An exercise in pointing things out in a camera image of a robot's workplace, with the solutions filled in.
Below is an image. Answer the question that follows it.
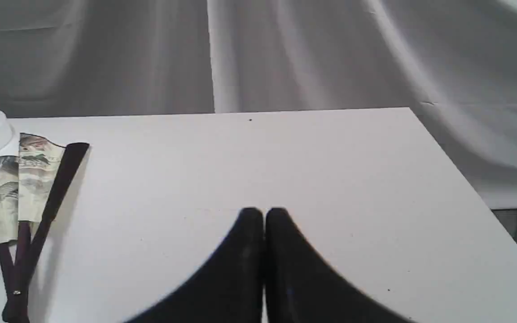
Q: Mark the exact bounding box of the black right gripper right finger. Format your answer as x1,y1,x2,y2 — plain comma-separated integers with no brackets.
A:
265,207,410,323

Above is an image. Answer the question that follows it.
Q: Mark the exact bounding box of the white backdrop curtain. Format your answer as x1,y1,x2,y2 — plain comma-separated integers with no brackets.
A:
0,0,517,209

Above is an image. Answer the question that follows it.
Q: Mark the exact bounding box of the painted paper folding fan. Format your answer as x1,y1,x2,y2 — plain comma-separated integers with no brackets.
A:
0,132,90,323

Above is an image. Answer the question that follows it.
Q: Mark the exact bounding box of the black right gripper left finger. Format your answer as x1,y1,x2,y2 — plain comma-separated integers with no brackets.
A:
131,207,264,323

